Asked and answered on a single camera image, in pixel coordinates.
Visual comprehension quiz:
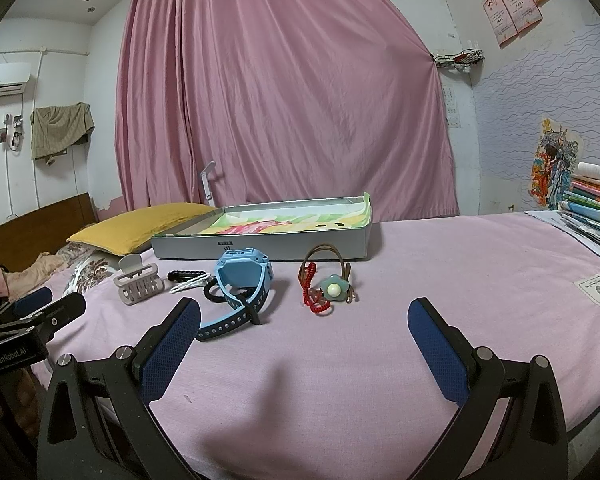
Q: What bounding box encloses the grey hair claw clip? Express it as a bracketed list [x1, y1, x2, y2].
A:
[114, 254, 164, 306]

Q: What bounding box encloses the black white hair clip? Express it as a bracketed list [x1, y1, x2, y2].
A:
[166, 270, 210, 294]

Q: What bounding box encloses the black hair tie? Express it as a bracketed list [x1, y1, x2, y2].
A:
[202, 278, 228, 306]

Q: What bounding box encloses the blue smart watch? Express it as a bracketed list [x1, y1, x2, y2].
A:
[197, 247, 274, 342]

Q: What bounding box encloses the wooden headboard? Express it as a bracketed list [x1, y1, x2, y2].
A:
[0, 193, 97, 272]

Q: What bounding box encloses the yellow pillow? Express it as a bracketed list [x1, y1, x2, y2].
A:
[67, 203, 213, 257]

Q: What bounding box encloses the white fabric label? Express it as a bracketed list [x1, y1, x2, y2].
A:
[573, 273, 600, 308]

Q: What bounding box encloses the pink bed sheet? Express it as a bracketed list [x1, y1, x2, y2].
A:
[29, 211, 600, 480]

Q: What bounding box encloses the olive hanging cloth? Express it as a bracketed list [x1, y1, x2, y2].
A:
[30, 102, 95, 160]

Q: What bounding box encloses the stack of books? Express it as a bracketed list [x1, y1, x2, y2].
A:
[530, 162, 600, 256]

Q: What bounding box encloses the white air conditioner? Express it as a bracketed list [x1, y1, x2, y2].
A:
[0, 63, 31, 98]

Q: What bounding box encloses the grey shallow box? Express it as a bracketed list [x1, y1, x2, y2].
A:
[151, 204, 373, 261]

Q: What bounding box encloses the colourful bear towel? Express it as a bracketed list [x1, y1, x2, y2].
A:
[200, 193, 373, 235]

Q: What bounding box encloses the pink curtain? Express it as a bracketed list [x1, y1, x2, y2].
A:
[114, 0, 458, 221]

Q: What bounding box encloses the curtain tieback clip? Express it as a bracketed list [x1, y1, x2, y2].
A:
[431, 48, 484, 72]

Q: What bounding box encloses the wall socket switch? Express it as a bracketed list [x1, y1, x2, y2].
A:
[0, 114, 23, 152]

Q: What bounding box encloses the white window handle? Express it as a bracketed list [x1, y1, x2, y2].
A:
[199, 160, 215, 208]

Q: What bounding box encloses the colourful wall sticker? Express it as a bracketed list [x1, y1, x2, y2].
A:
[528, 117, 583, 210]

